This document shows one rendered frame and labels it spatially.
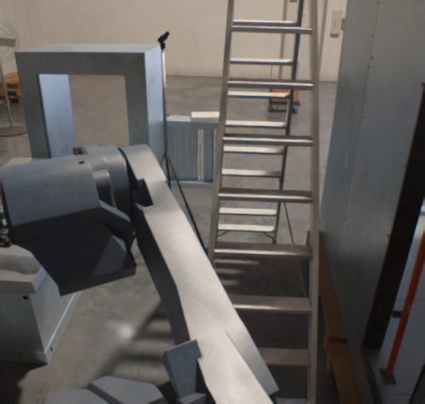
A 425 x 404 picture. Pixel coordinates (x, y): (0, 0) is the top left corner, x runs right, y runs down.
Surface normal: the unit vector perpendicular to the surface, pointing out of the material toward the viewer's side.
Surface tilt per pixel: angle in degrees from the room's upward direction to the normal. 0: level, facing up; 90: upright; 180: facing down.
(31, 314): 90
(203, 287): 24
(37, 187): 48
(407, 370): 0
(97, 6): 90
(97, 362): 0
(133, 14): 90
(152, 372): 0
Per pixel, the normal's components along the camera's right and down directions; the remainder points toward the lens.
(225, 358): 0.09, -0.83
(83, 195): 0.36, -0.32
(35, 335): -0.04, 0.44
